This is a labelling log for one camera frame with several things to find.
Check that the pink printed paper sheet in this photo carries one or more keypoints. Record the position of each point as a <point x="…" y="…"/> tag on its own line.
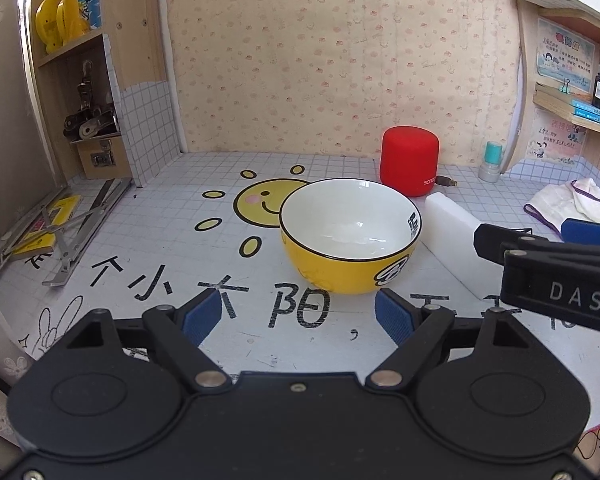
<point x="555" y="142"/>

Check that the yellow booklet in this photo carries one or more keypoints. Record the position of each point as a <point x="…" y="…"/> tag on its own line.
<point x="65" y="207"/>

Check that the cartoon printed poster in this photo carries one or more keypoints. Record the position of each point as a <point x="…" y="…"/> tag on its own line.
<point x="562" y="55"/>

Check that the metal clasp hardware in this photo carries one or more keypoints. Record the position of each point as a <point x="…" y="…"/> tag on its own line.
<point x="87" y="122"/>

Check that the yellow plastic toy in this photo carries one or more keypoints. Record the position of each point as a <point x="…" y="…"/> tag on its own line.
<point x="47" y="22"/>

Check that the cardboard box metal latch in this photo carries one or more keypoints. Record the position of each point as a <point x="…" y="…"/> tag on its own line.
<point x="110" y="160"/>

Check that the red round speaker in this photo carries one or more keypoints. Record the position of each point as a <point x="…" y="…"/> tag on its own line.
<point x="407" y="160"/>

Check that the wooden shelf unit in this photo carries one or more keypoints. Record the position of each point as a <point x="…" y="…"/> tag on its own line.
<point x="135" y="20"/>

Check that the yellow ceramic bowl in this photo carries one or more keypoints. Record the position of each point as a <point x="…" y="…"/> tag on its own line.
<point x="340" y="270"/>

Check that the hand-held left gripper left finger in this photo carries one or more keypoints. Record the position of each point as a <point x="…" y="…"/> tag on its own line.
<point x="202" y="317"/>

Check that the metal folding stand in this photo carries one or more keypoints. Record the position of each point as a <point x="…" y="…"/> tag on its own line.
<point x="88" y="232"/>

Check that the white cloth purple trim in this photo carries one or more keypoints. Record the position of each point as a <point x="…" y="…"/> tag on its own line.
<point x="560" y="200"/>

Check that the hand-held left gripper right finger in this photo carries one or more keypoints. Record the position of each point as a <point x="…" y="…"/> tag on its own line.
<point x="392" y="317"/>

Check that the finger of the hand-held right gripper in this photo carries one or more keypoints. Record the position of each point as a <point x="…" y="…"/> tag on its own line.
<point x="495" y="242"/>
<point x="590" y="232"/>

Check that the white sponge block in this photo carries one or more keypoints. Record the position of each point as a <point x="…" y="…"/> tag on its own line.
<point x="450" y="230"/>

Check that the yellow plastic items on shelf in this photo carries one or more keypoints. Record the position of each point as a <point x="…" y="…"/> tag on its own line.
<point x="80" y="0"/>

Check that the binder clip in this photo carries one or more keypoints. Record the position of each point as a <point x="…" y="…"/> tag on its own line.
<point x="566" y="86"/>

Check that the teal capped grey stamp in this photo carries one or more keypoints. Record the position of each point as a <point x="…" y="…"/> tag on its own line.
<point x="490" y="172"/>

